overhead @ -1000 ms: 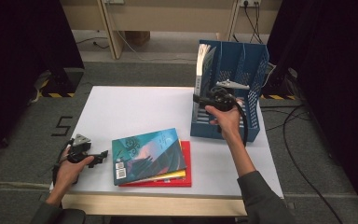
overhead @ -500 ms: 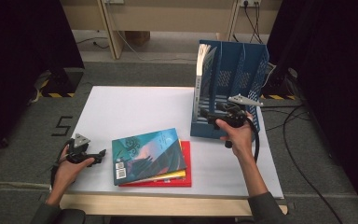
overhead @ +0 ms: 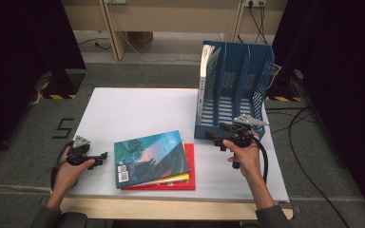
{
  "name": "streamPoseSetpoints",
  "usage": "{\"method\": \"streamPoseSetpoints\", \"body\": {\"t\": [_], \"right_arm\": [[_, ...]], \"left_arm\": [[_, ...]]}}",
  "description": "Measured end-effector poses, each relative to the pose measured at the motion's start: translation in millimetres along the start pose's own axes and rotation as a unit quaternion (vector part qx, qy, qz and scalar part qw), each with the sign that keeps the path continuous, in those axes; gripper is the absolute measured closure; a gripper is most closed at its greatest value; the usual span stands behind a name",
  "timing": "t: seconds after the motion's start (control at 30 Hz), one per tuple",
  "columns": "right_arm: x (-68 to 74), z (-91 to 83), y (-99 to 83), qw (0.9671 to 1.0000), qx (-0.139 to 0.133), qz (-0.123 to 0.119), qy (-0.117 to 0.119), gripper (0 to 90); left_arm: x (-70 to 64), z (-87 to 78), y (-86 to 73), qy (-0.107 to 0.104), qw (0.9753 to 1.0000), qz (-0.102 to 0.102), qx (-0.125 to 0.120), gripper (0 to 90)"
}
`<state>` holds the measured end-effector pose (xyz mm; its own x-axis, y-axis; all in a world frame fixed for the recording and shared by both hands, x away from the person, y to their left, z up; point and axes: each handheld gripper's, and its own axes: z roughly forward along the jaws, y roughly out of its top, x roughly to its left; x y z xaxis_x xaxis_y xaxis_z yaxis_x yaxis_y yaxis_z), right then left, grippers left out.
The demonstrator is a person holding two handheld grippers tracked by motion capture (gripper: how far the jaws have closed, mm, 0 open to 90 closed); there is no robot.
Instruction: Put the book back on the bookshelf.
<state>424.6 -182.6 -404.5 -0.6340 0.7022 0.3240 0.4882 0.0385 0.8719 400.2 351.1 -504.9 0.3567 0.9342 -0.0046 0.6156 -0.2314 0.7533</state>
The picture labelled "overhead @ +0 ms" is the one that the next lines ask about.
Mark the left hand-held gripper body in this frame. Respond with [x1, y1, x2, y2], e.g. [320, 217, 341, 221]
[66, 135, 105, 167]

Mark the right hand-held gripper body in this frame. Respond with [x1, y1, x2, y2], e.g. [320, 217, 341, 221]
[219, 113, 271, 169]

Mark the red book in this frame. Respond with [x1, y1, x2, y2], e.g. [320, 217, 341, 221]
[121, 142, 197, 191]

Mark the teal picture book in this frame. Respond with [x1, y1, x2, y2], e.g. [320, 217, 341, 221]
[113, 129, 191, 190]

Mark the yellow book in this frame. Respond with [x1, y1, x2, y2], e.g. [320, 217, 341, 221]
[125, 141, 191, 188]

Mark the blue file rack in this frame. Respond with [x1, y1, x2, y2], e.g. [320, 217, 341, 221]
[193, 40, 276, 144]

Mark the person's right hand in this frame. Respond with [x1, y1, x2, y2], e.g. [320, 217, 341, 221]
[221, 134, 264, 182]

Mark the person's left hand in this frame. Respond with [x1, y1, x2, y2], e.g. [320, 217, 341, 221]
[55, 146, 96, 195]

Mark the black chair armrest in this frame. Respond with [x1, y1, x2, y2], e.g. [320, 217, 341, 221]
[55, 212, 88, 228]

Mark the black base with hazard tape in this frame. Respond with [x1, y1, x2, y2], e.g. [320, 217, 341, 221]
[40, 68, 87, 101]
[265, 65, 306, 103]

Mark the wooden table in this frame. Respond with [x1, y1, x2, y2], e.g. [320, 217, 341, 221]
[60, 197, 295, 221]

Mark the black curtain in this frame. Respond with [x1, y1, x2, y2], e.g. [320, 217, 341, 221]
[0, 0, 87, 170]
[271, 0, 365, 219]

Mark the cardboard box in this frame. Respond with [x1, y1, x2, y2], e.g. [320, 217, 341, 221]
[126, 30, 154, 48]

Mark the beige desk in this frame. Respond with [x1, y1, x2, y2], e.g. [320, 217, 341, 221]
[60, 0, 289, 61]

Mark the right hand-held gripper cable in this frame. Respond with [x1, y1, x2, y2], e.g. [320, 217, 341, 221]
[251, 136, 270, 185]

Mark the hand-held gripper cable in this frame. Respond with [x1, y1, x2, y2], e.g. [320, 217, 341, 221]
[251, 136, 270, 185]
[49, 142, 75, 191]

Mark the left hand-held gripper cable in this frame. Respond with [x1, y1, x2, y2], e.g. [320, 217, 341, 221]
[49, 142, 75, 191]

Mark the short black floor cable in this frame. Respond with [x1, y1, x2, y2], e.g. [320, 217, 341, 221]
[265, 106, 318, 135]

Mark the white cord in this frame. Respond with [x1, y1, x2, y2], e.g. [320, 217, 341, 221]
[28, 71, 53, 107]

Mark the long black floor cable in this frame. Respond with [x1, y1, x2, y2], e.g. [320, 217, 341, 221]
[287, 106, 351, 228]

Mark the white floor cable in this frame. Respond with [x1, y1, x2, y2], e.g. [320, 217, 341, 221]
[118, 30, 202, 64]

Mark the thin black floor cable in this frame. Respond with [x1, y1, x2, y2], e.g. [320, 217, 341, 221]
[76, 37, 112, 51]

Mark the black power cable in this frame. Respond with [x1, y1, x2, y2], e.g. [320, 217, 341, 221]
[247, 3, 269, 46]

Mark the white wall socket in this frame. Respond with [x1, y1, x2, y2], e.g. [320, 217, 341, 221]
[244, 0, 268, 8]

